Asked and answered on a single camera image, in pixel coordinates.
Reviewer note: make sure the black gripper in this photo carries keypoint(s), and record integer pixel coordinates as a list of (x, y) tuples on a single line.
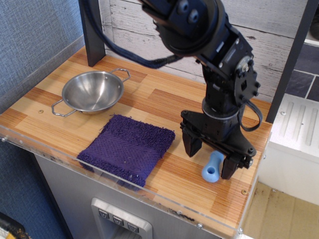
[(222, 134)]

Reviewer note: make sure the blue handled grey spoon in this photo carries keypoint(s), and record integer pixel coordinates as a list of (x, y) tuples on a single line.
[(211, 171)]

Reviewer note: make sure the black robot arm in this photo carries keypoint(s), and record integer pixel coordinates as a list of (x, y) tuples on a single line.
[(201, 29)]

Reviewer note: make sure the purple terry cloth napkin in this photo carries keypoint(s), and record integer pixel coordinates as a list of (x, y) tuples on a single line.
[(128, 148)]

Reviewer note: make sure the white ridged drainboard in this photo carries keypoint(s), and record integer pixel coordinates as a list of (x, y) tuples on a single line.
[(296, 126)]

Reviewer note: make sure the silver dispenser button panel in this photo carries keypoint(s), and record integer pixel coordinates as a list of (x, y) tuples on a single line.
[(115, 223)]

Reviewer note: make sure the clear acrylic table guard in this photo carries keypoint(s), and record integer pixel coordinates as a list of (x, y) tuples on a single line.
[(155, 180)]

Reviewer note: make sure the yellow black object corner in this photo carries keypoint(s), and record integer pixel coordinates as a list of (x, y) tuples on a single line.
[(9, 230)]

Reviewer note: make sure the dark right shelf post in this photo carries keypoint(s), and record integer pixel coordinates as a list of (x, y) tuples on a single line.
[(292, 58)]

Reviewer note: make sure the dark shelf post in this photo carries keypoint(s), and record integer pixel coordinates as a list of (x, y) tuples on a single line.
[(292, 58), (95, 47)]

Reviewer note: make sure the stainless steel handled bowl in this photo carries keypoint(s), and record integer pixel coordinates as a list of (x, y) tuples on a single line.
[(93, 92)]

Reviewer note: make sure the dark left shelf post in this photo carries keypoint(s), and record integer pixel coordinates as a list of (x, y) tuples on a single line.
[(95, 47)]

